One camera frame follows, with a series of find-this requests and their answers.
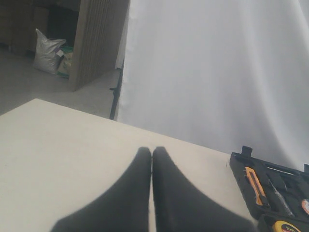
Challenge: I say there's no black plastic tool case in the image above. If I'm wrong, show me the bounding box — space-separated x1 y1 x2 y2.
229 146 309 232

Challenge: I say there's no white backdrop cloth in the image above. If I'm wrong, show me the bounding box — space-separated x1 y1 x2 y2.
117 0 309 169

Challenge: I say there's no black backdrop stand pole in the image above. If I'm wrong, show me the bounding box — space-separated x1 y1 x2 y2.
109 60 125 120

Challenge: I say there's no green white bag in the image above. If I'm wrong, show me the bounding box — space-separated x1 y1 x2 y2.
56 46 73 78

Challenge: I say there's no brown cardboard partition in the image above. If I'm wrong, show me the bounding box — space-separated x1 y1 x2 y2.
69 0 129 91

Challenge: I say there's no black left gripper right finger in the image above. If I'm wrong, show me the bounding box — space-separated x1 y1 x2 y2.
152 146 256 232

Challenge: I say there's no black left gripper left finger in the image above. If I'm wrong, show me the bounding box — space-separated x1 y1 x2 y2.
52 147 152 232

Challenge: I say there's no yellow tape measure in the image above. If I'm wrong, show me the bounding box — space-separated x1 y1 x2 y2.
272 220 301 232

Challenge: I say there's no orange utility knife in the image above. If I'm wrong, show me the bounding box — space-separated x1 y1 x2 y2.
245 167 270 208

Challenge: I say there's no grey sack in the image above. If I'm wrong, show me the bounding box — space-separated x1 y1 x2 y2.
33 29 66 74

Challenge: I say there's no clear voltage tester screwdriver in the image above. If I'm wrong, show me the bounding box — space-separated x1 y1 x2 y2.
269 180 294 217

